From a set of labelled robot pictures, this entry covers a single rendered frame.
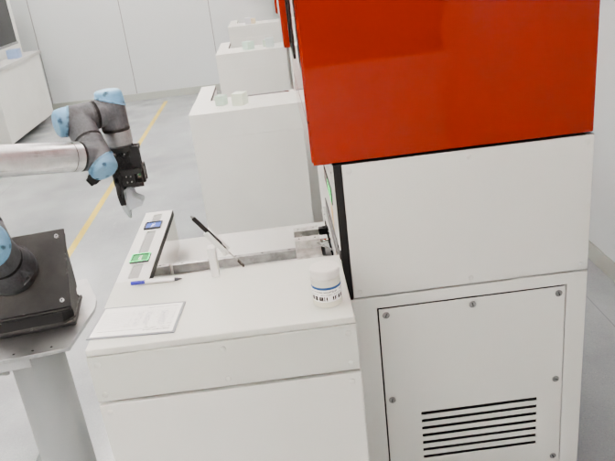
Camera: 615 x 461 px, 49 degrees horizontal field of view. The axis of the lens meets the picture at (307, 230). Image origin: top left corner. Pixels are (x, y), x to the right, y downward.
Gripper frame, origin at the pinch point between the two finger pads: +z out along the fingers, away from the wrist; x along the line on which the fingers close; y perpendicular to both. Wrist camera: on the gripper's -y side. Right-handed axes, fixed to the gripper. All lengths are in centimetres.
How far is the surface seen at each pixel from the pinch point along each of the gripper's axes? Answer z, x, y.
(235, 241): 29, 37, 26
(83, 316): 28.6, -4.4, -18.2
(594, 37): -36, -16, 127
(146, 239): 15.0, 16.1, 0.1
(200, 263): 26.2, 17.0, 15.4
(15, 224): 110, 324, -170
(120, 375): 22, -50, 3
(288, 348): 20, -50, 42
